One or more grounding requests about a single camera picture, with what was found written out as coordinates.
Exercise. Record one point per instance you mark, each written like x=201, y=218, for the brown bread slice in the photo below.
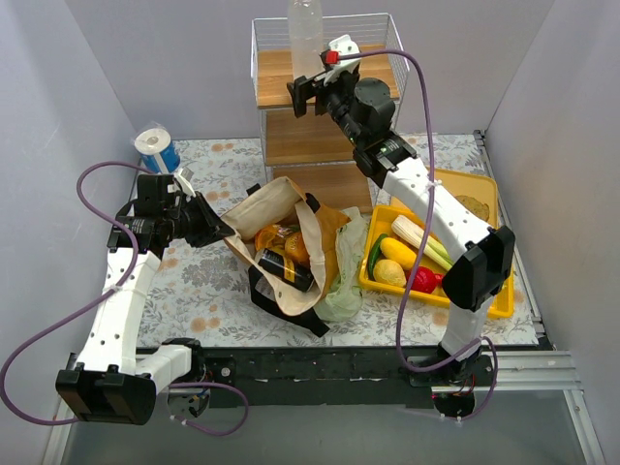
x=476, y=207

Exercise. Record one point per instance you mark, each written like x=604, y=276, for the black and gold drink can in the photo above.
x=285, y=269

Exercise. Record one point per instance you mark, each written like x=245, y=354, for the white toy leek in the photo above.
x=412, y=233

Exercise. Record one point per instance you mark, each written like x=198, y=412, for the blue wrapped toilet paper roll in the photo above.
x=156, y=148

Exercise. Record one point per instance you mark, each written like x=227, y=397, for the red toy pepper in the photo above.
x=427, y=281

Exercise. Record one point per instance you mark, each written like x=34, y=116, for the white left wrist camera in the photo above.
x=182, y=178

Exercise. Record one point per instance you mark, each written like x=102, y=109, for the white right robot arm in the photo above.
x=481, y=255

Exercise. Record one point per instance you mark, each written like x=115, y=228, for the yellow plastic bin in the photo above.
x=501, y=308

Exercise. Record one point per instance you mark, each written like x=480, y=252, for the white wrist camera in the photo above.
x=182, y=178
x=333, y=58

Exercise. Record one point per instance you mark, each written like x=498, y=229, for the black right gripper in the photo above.
x=306, y=95

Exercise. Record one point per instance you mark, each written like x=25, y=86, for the floral patterned table mat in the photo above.
x=204, y=293

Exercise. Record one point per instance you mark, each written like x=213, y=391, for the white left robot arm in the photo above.
x=108, y=383

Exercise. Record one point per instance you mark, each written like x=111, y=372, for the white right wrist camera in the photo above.
x=333, y=58

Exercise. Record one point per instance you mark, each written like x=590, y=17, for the light green plastic bag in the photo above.
x=344, y=298

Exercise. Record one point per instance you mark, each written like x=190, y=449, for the yellow flat tray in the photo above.
x=482, y=188

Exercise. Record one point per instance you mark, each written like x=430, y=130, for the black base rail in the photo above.
x=321, y=376

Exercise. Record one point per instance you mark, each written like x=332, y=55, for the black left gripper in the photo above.
x=201, y=221

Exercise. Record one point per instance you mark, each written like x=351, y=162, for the orange snack packet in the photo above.
x=286, y=239

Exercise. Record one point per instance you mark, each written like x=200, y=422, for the clear plastic water bottle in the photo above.
x=306, y=33

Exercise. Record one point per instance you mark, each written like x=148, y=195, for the dark green toy chili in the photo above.
x=374, y=255

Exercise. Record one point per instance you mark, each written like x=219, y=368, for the yellow toy lemon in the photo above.
x=389, y=272

